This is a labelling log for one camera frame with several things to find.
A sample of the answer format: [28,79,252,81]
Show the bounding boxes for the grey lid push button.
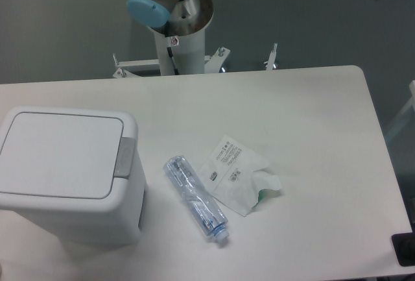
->
[113,137,136,179]

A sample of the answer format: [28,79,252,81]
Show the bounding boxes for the white trash can lid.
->
[1,112,123,199]

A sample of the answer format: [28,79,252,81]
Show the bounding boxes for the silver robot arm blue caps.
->
[126,0,213,37]

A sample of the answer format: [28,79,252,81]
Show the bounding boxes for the white plastic trash can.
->
[1,106,147,245]

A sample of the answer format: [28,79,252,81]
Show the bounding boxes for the white printed packaging wrapper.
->
[198,135,281,216]

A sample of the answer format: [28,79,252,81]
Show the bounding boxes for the black device at table edge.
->
[391,231,414,267]

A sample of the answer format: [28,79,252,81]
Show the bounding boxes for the clear crushed plastic bottle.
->
[163,156,230,245]

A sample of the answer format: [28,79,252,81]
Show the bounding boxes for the white frame at right edge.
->
[384,81,414,143]

